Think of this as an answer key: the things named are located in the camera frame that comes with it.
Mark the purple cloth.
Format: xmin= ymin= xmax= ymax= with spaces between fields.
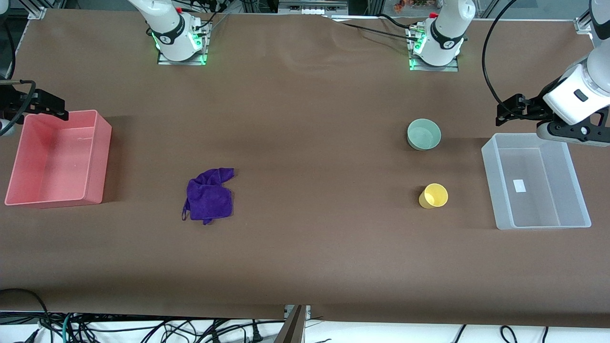
xmin=181 ymin=167 xmax=235 ymax=225

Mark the grey metal beam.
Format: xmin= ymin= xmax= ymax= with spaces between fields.
xmin=275 ymin=305 xmax=306 ymax=343

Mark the pale green bowl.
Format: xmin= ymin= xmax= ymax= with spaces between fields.
xmin=407 ymin=118 xmax=442 ymax=151

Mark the yellow cup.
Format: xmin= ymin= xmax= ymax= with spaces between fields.
xmin=418 ymin=183 xmax=449 ymax=209

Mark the black cable tangle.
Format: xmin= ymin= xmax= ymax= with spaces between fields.
xmin=29 ymin=314 xmax=277 ymax=343

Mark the white metal bracket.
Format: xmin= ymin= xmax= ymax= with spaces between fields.
xmin=284 ymin=305 xmax=312 ymax=321

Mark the thick black looping cable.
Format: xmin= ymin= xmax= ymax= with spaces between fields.
xmin=0 ymin=288 xmax=52 ymax=343

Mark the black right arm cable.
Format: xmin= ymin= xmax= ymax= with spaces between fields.
xmin=0 ymin=19 xmax=37 ymax=125

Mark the pink plastic bin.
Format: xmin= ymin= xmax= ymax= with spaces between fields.
xmin=4 ymin=110 xmax=113 ymax=209

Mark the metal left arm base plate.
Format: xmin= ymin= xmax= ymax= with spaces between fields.
xmin=406 ymin=24 xmax=460 ymax=73

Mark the clear plastic bin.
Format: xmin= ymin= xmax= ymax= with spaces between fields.
xmin=481 ymin=132 xmax=592 ymax=231

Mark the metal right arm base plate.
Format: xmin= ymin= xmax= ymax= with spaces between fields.
xmin=157 ymin=19 xmax=213 ymax=66

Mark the black cable to base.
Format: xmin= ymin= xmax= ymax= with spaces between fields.
xmin=329 ymin=13 xmax=422 ymax=41

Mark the brown table cover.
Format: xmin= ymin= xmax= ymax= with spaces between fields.
xmin=0 ymin=9 xmax=610 ymax=328

